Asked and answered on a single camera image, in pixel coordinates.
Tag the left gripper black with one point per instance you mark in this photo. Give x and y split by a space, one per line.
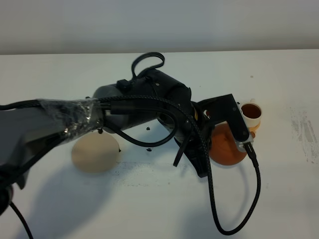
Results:
187 138

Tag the brown clay teapot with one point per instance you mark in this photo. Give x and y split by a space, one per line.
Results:
223 147

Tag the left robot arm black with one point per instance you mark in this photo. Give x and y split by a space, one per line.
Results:
30 129

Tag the beige round teapot coaster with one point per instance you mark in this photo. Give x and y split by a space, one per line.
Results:
95 153

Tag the right orange saucer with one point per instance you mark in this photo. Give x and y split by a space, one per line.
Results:
255 129

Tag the right white teacup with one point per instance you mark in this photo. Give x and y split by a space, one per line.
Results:
251 113

